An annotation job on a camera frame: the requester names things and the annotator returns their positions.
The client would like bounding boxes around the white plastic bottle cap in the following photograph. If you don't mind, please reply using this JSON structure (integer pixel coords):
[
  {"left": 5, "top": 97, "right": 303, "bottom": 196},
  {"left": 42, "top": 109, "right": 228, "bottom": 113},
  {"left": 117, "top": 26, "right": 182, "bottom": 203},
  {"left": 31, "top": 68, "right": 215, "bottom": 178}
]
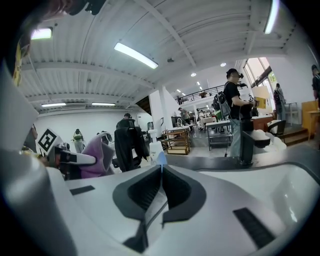
[{"left": 147, "top": 129, "right": 167, "bottom": 167}]

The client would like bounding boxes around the black faucet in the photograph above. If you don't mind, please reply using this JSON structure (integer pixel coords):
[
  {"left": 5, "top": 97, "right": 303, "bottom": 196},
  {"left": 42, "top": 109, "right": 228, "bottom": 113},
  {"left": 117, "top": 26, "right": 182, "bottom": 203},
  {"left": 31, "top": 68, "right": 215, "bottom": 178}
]
[{"left": 239, "top": 129, "right": 271, "bottom": 167}]

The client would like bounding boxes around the black head camera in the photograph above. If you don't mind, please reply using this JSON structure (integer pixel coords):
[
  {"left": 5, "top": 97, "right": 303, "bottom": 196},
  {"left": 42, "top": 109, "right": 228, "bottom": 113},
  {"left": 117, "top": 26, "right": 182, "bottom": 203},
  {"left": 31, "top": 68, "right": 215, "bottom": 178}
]
[{"left": 84, "top": 0, "right": 106, "bottom": 15}]

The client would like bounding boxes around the person's left forearm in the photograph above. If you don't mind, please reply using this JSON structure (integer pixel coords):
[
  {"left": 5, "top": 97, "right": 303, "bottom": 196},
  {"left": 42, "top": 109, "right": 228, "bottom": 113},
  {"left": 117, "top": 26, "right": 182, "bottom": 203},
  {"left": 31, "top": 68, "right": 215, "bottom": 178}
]
[{"left": 21, "top": 146, "right": 43, "bottom": 161}]

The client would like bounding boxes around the person's yellow plaid shirt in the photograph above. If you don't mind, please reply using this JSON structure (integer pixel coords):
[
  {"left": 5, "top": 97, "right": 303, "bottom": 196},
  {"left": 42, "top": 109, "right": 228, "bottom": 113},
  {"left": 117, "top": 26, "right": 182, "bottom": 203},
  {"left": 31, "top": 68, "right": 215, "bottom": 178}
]
[{"left": 12, "top": 42, "right": 31, "bottom": 86}]

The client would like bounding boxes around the purple cloth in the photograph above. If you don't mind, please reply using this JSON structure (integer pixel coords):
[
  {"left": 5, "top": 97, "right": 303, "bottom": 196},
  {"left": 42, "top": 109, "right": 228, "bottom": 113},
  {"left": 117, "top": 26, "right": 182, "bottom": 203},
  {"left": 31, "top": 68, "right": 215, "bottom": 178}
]
[{"left": 80, "top": 133, "right": 116, "bottom": 180}]

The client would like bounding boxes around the dark metal table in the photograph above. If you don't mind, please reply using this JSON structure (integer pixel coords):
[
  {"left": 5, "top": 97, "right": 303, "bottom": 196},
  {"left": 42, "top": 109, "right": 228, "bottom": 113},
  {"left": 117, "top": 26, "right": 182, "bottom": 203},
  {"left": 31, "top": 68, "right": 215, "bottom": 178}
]
[{"left": 206, "top": 121, "right": 233, "bottom": 151}]

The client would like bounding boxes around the black balcony railing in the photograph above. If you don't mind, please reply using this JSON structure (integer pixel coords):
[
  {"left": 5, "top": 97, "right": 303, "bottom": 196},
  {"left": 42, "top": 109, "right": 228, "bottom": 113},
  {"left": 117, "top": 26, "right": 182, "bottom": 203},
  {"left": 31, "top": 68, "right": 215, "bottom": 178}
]
[{"left": 174, "top": 84, "right": 226, "bottom": 105}]

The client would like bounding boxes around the ceiling tube light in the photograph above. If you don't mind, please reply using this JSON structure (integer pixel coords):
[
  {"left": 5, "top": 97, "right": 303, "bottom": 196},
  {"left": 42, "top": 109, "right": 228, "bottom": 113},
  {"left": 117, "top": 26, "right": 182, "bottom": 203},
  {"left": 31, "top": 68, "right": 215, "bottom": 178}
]
[
  {"left": 263, "top": 0, "right": 280, "bottom": 35},
  {"left": 113, "top": 42, "right": 159, "bottom": 70},
  {"left": 31, "top": 27, "right": 54, "bottom": 41}
]

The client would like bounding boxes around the grey beanbag chair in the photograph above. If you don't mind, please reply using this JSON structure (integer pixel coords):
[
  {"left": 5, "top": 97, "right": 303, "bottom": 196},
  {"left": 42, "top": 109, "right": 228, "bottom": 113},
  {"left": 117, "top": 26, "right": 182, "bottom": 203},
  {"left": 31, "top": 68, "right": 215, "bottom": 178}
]
[{"left": 252, "top": 129, "right": 287, "bottom": 151}]

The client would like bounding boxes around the wooden shelf rack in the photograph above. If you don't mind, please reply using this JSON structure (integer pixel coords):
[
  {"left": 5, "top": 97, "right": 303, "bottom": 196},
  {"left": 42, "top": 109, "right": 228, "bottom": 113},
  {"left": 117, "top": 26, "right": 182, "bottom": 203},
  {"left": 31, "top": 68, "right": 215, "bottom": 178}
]
[{"left": 163, "top": 127, "right": 192, "bottom": 155}]

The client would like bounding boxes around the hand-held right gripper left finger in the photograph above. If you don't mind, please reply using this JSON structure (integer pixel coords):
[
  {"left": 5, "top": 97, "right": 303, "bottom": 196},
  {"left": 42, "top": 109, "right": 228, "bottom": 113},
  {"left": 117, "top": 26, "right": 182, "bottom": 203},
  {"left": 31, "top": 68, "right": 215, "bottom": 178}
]
[{"left": 64, "top": 164, "right": 163, "bottom": 254}]

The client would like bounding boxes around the black office chair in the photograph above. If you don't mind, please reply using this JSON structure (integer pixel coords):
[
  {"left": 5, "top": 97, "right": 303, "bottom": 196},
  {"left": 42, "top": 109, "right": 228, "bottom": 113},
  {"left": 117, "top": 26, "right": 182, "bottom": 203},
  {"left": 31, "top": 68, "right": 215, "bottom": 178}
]
[{"left": 114, "top": 119, "right": 150, "bottom": 173}]

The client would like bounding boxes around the black side chair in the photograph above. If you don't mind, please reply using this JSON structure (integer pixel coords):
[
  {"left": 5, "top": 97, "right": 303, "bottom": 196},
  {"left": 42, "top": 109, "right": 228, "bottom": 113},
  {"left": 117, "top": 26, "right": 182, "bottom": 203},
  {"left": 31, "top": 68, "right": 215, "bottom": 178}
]
[{"left": 267, "top": 119, "right": 287, "bottom": 141}]

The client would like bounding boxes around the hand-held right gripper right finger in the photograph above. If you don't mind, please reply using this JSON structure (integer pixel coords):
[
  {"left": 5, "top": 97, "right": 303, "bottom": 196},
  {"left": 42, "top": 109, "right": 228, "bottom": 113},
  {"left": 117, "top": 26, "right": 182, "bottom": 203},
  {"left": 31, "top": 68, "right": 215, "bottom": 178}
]
[{"left": 146, "top": 166, "right": 287, "bottom": 255}]

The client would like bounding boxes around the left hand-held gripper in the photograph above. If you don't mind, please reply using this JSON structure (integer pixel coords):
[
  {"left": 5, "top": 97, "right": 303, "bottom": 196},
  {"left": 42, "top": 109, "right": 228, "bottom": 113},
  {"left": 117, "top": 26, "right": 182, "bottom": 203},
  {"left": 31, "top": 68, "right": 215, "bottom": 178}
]
[{"left": 36, "top": 127, "right": 98, "bottom": 181}]

